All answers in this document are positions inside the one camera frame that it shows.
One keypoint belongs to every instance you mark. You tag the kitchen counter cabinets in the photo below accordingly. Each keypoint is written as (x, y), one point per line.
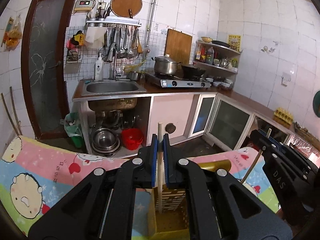
(222, 118)

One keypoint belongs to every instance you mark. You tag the orange plastic bag on wall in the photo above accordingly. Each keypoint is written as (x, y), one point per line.
(12, 34)

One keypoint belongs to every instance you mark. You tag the wooden chopstick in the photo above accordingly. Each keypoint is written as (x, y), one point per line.
(160, 165)

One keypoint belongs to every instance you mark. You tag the corner shelf with bottles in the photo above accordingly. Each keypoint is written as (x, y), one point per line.
(219, 61)

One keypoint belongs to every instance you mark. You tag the wooden sticks against wall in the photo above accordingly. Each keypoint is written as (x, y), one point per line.
(12, 113)

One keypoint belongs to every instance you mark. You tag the water heater control box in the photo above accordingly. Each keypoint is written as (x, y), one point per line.
(83, 6)

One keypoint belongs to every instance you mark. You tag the rectangular wooden cutting board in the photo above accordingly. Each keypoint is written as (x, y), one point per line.
(178, 46)

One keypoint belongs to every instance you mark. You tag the dark brown glass door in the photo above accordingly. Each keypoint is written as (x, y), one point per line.
(42, 57)

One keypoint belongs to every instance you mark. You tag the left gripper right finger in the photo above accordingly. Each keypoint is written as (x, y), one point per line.
(219, 206)

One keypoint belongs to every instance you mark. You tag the wall utensil rack shelf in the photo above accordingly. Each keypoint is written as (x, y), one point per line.
(103, 22)

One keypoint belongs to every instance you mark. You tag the thin bamboo chopstick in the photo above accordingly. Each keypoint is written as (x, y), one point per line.
(253, 164)

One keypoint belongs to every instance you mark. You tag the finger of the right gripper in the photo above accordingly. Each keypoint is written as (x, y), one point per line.
(260, 139)

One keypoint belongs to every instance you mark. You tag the red plastic basin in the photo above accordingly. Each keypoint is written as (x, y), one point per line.
(132, 138)

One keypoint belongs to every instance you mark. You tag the colourful cartoon quilt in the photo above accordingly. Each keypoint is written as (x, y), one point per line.
(35, 176)

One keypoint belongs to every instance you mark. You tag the green round wall board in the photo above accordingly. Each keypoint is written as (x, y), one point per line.
(316, 104)

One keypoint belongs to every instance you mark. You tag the stainless steel sink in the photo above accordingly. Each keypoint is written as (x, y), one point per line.
(104, 96)

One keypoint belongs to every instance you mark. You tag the green trash bin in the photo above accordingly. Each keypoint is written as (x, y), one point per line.
(73, 129)

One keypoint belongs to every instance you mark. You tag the stacked steel bowls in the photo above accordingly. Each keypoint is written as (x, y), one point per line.
(105, 141)

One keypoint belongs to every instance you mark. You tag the round wooden cutting board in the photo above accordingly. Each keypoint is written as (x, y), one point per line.
(126, 8)

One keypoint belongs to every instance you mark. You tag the yellow perforated utensil holder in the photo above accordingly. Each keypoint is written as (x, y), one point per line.
(173, 222)

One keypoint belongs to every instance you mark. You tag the white hanging towel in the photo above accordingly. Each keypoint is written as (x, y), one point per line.
(94, 38)

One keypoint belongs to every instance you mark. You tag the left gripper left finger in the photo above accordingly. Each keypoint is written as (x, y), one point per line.
(101, 206)

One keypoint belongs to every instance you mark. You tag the white soap bottle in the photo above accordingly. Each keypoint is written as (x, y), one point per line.
(98, 71)

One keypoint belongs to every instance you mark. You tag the gas stove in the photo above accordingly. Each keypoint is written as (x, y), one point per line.
(169, 81)

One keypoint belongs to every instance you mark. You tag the yellow egg tray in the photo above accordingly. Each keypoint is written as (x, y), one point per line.
(284, 115)

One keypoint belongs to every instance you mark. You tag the stainless steel pot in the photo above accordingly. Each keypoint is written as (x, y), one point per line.
(165, 65)

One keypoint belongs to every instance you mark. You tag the black wok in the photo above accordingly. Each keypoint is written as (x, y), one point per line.
(191, 72)

